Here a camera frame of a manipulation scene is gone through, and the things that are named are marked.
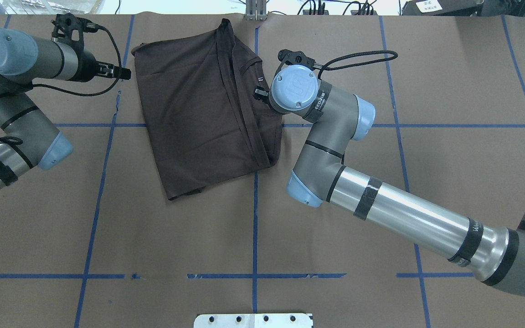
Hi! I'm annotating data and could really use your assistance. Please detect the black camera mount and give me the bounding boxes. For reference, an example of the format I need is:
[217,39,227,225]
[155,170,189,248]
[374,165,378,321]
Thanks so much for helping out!
[275,49,323,75]
[51,13,99,51]

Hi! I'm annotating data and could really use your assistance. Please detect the left braided black cable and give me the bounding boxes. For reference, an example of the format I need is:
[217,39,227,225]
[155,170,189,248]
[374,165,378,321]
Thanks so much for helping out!
[0,25,123,151]

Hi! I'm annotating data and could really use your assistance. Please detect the brown t-shirt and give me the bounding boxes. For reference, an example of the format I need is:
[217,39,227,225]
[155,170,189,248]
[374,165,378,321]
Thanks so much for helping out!
[131,18,283,200]

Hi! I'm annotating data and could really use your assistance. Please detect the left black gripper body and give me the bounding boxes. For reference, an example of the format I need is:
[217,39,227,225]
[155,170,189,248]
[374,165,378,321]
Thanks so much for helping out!
[75,49,99,82]

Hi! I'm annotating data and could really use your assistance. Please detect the white pedestal column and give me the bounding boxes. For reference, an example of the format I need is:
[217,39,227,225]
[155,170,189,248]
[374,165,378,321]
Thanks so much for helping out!
[193,313,314,328]

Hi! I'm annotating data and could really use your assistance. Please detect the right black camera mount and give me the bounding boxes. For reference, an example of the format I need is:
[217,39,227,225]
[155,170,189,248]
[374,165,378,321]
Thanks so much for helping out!
[275,49,323,75]

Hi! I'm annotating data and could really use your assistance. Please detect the black box with label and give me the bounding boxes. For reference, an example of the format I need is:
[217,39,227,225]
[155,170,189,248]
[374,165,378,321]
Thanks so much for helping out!
[401,0,484,16]

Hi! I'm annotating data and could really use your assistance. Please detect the right braided black cable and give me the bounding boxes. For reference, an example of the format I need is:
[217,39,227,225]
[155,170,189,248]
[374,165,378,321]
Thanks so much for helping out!
[315,50,399,72]

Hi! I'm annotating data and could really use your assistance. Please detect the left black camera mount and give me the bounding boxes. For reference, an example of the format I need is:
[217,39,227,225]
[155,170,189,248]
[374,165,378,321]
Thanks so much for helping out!
[51,13,99,51]

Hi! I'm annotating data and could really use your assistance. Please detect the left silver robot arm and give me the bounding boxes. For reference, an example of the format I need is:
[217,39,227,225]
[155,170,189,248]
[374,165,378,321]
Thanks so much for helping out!
[0,19,131,189]

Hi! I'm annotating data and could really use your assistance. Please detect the braided black cable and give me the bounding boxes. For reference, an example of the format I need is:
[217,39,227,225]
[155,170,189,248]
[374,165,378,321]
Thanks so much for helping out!
[0,25,123,151]
[315,50,399,72]

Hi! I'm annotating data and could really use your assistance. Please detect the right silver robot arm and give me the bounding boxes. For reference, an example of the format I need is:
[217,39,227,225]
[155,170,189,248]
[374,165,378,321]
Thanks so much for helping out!
[254,65,525,297]

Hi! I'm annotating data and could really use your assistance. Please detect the clear acrylic rack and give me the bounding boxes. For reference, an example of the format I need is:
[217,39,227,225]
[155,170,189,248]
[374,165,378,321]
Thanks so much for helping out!
[0,0,104,15]

